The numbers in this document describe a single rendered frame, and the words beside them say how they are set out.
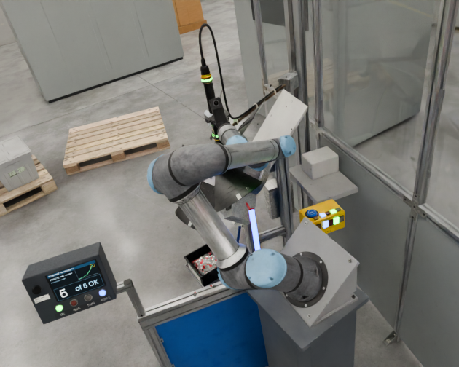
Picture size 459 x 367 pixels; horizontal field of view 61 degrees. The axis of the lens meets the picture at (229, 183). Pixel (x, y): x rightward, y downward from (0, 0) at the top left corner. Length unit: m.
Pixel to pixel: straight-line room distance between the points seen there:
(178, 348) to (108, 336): 0.99
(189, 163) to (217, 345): 1.13
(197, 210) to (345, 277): 0.51
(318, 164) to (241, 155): 1.01
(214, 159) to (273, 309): 0.59
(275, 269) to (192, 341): 0.83
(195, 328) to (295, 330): 0.62
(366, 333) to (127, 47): 6.09
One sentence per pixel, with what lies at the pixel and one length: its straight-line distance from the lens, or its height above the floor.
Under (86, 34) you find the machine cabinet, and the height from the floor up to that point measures 0.88.
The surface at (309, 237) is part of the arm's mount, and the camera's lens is 1.41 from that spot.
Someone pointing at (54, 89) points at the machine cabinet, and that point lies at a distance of 7.23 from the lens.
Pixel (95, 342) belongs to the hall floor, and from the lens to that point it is 2.86.
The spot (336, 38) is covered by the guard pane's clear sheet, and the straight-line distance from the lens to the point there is 2.07.
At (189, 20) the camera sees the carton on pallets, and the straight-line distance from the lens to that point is 9.95.
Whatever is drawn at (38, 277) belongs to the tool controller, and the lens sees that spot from 1.47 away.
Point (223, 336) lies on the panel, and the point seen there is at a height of 0.52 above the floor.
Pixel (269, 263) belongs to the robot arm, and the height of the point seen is 1.25.
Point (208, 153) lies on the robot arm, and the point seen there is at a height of 1.59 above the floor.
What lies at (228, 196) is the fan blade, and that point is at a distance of 1.61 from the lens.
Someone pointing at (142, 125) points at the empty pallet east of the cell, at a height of 0.14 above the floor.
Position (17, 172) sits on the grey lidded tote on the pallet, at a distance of 4.53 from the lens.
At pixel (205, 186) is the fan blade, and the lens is 1.86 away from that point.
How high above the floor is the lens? 2.13
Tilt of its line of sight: 35 degrees down
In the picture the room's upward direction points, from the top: 11 degrees counter-clockwise
